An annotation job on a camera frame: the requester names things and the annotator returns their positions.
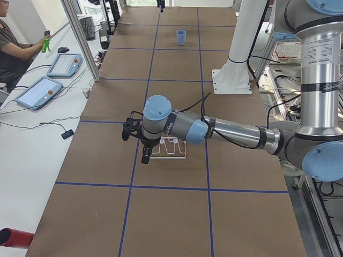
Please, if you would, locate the red cylinder object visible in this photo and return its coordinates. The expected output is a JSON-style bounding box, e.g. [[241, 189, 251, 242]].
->
[[1, 228, 34, 249]]

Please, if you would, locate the aluminium frame post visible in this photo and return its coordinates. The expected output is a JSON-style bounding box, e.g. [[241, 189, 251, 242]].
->
[[61, 0, 100, 82]]

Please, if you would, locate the white wire cup holder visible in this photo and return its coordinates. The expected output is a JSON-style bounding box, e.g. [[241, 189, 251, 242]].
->
[[151, 136, 187, 160]]

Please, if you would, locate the black keyboard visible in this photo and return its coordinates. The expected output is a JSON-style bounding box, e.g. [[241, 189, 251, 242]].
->
[[79, 17, 95, 41]]

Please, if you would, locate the green plastic clamp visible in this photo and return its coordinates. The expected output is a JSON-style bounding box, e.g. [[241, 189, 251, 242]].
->
[[41, 38, 51, 53]]

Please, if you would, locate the near blue teach pendant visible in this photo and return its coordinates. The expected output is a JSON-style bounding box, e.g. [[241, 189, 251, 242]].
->
[[14, 77, 63, 111]]

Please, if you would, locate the small black sensor puck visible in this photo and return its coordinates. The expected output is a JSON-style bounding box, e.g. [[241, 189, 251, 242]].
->
[[61, 130, 74, 140]]

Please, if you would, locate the far blue teach pendant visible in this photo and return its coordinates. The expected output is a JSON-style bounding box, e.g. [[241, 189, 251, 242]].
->
[[47, 53, 82, 78]]

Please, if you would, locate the blue teach pendant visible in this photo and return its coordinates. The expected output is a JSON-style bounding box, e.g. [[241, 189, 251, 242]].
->
[[47, 53, 82, 78], [14, 77, 63, 111]]

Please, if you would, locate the light blue plastic cup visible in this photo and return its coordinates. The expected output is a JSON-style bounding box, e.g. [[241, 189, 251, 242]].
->
[[176, 29, 187, 46]]

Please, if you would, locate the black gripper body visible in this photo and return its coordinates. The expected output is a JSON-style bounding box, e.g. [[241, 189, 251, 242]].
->
[[140, 135, 156, 148]]

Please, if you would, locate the white camera mast pillar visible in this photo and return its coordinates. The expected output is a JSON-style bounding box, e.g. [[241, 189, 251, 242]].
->
[[212, 0, 269, 94]]

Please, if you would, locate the black computer mouse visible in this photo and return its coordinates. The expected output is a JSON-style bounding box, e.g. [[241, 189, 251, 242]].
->
[[57, 47, 69, 53]]

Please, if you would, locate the seated person dark shirt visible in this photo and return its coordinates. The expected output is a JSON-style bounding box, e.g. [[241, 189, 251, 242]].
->
[[0, 0, 51, 93]]

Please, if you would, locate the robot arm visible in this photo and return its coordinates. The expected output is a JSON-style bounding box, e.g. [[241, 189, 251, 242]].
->
[[138, 1, 342, 182]]

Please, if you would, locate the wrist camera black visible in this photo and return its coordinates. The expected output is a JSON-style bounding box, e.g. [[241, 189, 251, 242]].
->
[[156, 0, 165, 13], [122, 111, 143, 141]]

